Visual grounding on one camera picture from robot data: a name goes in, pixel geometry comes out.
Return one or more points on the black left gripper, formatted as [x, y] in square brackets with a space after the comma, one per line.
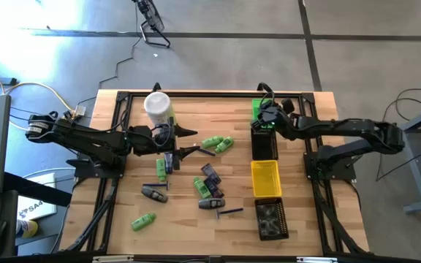
[143, 140]

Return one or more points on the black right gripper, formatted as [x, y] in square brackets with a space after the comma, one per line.
[274, 118]

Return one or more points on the blue disposable razor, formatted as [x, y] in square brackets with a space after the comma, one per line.
[230, 211]
[155, 185]
[207, 152]

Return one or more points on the dark blue toiletry tube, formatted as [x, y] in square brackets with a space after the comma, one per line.
[168, 163]

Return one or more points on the dark foil sachet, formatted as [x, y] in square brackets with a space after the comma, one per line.
[211, 174]
[215, 189]

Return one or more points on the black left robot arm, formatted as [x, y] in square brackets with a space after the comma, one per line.
[86, 140]

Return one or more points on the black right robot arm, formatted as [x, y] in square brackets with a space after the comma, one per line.
[342, 126]

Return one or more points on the black perforated basket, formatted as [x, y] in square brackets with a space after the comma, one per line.
[270, 219]
[264, 146]

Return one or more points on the white green wipes canister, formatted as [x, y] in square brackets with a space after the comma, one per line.
[157, 106]

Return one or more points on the yellow perforated basket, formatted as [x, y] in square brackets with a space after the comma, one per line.
[266, 179]

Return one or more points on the small grey connector box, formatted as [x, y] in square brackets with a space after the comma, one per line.
[80, 110]

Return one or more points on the black floor fan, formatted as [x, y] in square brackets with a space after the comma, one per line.
[155, 18]

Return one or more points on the black desk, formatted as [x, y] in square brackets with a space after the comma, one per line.
[38, 189]

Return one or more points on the white printed box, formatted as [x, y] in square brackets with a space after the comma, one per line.
[37, 210]

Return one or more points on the person's foot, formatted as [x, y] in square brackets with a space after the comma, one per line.
[27, 228]

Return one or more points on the black aluminium table frame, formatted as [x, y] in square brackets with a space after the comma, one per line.
[214, 94]

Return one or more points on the silver bracket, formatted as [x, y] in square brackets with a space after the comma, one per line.
[316, 259]
[113, 258]

